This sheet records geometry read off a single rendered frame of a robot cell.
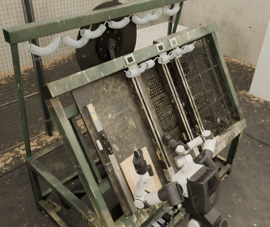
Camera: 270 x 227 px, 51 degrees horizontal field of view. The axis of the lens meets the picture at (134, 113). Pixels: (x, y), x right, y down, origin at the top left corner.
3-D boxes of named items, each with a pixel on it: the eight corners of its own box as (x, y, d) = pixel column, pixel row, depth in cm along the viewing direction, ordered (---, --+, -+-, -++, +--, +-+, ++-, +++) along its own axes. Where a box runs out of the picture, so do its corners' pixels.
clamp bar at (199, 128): (201, 151, 298) (221, 151, 280) (161, 43, 279) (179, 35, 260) (206, 147, 304) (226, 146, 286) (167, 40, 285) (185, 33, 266)
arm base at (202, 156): (208, 164, 234) (219, 164, 225) (201, 176, 228) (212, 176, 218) (198, 151, 230) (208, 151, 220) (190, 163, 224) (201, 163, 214)
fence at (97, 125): (130, 212, 233) (133, 213, 230) (84, 106, 217) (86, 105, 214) (134, 209, 236) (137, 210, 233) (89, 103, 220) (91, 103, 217)
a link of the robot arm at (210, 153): (217, 157, 229) (214, 170, 220) (208, 160, 235) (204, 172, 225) (209, 147, 226) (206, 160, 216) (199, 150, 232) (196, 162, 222)
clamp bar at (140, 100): (165, 182, 261) (185, 183, 243) (116, 60, 242) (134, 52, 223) (172, 176, 267) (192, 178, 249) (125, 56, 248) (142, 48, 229)
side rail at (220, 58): (232, 121, 352) (240, 120, 344) (203, 35, 334) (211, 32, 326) (235, 118, 357) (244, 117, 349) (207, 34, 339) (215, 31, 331)
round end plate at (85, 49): (83, 93, 279) (75, 9, 235) (79, 91, 282) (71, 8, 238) (138, 69, 328) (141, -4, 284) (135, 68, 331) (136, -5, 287)
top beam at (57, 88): (46, 100, 199) (52, 97, 192) (40, 87, 198) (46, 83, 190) (211, 32, 335) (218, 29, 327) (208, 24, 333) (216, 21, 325)
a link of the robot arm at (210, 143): (215, 129, 241) (211, 147, 225) (219, 140, 247) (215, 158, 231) (202, 130, 247) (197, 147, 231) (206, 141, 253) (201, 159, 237)
